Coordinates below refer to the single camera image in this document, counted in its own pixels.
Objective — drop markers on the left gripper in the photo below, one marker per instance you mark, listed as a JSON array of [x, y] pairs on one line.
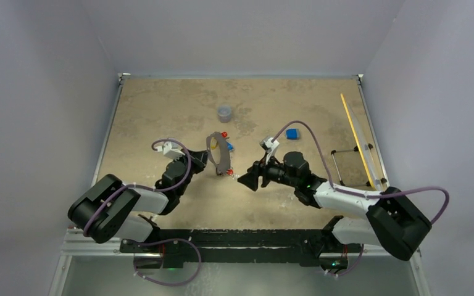
[[199, 159]]

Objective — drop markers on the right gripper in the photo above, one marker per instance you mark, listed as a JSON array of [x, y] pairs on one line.
[[251, 179]]

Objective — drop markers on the yellow wooden stick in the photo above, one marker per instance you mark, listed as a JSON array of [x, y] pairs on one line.
[[363, 146]]

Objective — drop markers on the small grey cup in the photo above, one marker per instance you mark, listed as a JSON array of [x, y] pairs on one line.
[[224, 113]]

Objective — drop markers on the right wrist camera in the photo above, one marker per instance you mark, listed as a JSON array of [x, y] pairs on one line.
[[270, 145]]

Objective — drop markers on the blue eraser block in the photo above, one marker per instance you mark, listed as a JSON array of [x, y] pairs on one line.
[[292, 134]]

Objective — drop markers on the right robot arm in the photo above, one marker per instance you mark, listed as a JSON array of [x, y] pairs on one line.
[[388, 219]]

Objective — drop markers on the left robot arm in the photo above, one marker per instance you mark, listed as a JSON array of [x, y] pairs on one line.
[[103, 211]]

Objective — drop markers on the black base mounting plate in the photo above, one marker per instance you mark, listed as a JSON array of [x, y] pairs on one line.
[[172, 248]]

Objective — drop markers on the metal key organizer plate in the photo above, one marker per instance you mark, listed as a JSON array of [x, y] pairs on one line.
[[224, 163]]

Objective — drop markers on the aluminium frame rail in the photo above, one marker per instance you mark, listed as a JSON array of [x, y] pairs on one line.
[[77, 245]]

